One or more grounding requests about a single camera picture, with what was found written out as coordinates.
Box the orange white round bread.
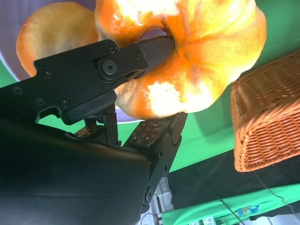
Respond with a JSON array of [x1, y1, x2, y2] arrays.
[[94, 0, 268, 120]]

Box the green printed background cloth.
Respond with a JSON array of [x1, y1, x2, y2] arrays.
[[161, 185, 300, 225]]

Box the black backdrop cloth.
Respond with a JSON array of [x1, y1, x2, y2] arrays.
[[164, 150, 300, 208]]

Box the green tablecloth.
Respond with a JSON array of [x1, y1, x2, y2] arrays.
[[0, 0, 300, 173]]

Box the orange wicker basket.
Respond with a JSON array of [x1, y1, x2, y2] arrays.
[[229, 50, 300, 173]]

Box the grey metal stand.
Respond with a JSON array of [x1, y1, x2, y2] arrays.
[[140, 179, 175, 225]]

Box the small white drink cartons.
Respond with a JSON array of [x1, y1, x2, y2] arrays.
[[195, 216, 216, 225]]

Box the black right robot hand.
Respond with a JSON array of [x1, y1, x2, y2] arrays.
[[0, 37, 188, 225]]

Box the orange white twisted bread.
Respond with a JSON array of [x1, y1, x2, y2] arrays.
[[15, 1, 99, 78]]

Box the lavender round plate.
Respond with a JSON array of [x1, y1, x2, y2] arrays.
[[0, 0, 150, 124]]

